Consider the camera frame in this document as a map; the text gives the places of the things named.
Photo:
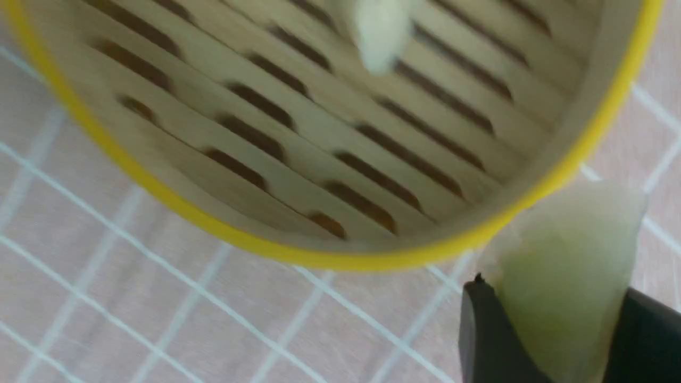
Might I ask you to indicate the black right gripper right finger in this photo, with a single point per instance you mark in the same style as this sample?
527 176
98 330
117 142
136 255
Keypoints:
646 343

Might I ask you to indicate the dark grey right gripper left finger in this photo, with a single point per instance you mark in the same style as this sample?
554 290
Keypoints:
489 347

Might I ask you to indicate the pale green dumpling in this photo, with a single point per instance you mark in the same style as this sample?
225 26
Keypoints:
380 30
561 269

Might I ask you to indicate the yellow rimmed bamboo steamer tray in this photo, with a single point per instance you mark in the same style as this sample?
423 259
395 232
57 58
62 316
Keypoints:
255 122

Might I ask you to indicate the pink checkered tablecloth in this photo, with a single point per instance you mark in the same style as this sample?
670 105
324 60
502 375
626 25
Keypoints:
102 282

